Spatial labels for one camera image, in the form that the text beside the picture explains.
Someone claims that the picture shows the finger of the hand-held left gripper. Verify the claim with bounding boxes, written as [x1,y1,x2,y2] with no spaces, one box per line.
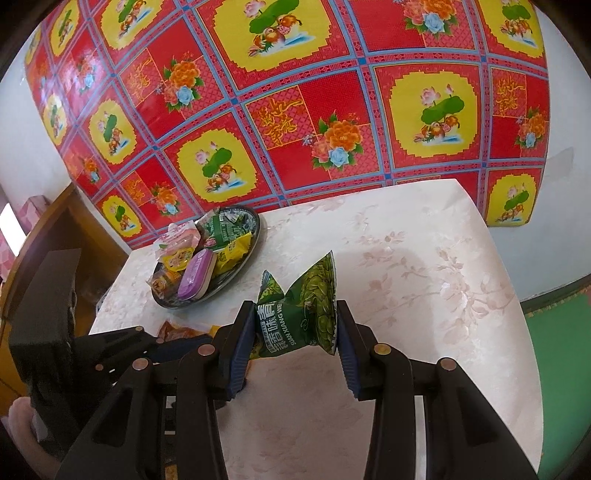
[76,325,214,377]

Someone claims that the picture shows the green pea snack packet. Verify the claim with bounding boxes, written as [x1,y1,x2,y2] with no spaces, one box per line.
[249,250,340,361]

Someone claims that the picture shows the pink white snack packet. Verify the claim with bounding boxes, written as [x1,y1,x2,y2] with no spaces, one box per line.
[159,223,202,252]

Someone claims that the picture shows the blue white patterned plate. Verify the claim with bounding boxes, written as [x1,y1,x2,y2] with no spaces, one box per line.
[151,204,262,309]

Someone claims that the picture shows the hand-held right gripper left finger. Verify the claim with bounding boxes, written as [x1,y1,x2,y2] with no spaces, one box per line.
[55,299,257,480]

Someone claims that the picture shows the orange red snack packet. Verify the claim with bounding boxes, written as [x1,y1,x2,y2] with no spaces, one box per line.
[157,322,213,342]

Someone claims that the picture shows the wooden chair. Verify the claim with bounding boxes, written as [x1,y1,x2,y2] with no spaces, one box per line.
[0,182,130,402]

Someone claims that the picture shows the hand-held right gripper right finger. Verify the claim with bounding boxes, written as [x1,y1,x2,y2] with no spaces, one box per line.
[337,300,539,480]

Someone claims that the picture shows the red floral printed cloth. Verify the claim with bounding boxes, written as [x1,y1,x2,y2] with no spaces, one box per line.
[23,0,551,250]

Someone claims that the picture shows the dark green snack packet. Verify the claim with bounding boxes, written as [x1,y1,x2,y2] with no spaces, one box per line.
[198,210,254,247]

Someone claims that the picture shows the purple tin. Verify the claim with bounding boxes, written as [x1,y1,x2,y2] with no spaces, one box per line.
[178,249,218,302]

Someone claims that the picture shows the pink patterned box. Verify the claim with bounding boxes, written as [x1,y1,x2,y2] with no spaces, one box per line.
[16,196,49,232]

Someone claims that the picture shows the person's left forearm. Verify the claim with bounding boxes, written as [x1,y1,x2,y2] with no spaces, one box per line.
[0,397,61,467]

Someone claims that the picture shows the orange yellow snack packet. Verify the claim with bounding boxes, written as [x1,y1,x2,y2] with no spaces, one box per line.
[159,244,204,271]

